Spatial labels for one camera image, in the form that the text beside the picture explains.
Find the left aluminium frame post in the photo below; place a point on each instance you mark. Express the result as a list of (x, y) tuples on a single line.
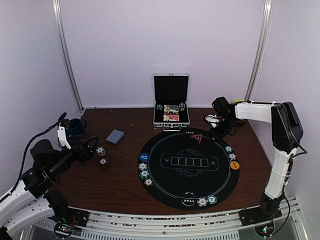
[(65, 53)]

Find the front aluminium rail base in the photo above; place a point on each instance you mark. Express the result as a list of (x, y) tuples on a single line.
[(223, 225)]

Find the dark blue ceramic mug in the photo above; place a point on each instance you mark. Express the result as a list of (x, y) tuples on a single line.
[(77, 126)]

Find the clear dealer button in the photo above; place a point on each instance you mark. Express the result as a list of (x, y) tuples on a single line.
[(188, 199)]

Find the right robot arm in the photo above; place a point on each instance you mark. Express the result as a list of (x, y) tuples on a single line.
[(286, 134)]

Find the green chip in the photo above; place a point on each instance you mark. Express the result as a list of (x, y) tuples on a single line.
[(229, 149), (212, 199), (144, 174)]

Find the aluminium frame post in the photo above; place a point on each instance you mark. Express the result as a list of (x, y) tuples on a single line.
[(260, 51), (65, 53)]

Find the orange 100 chip stack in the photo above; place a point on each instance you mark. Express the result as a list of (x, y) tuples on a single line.
[(103, 162)]

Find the chips in case left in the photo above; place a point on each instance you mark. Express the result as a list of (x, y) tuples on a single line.
[(159, 107)]

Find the orange big blind button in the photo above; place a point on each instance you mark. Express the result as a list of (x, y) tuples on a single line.
[(234, 165)]

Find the chips in case right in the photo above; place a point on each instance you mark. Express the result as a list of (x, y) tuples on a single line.
[(182, 106)]

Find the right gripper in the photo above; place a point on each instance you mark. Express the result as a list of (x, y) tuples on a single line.
[(216, 135)]

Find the blue small blind button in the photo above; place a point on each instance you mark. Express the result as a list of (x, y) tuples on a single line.
[(144, 157)]

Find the yellow-green cup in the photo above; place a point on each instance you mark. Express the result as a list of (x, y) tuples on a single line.
[(238, 101)]

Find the right aluminium frame post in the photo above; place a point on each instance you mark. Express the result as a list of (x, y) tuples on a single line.
[(260, 51)]

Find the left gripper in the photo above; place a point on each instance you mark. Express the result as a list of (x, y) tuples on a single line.
[(87, 154)]

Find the chips in case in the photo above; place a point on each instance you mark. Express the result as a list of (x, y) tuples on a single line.
[(159, 107), (182, 106)]

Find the card box in case lower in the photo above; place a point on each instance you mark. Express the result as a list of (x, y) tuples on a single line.
[(171, 118)]

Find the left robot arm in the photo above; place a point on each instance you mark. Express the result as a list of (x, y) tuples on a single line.
[(31, 200)]

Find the card box in case upper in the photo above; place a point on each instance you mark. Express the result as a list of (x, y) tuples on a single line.
[(171, 108)]

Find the card box in case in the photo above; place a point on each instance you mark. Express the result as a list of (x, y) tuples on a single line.
[(171, 118), (171, 108)]

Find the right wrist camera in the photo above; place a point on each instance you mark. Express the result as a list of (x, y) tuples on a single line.
[(212, 120)]

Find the blue-backed card deck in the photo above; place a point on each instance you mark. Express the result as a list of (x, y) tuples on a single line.
[(115, 136)]

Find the aluminium poker case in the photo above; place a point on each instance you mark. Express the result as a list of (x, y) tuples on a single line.
[(171, 89)]

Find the round black poker mat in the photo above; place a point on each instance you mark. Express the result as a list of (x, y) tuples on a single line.
[(189, 160)]

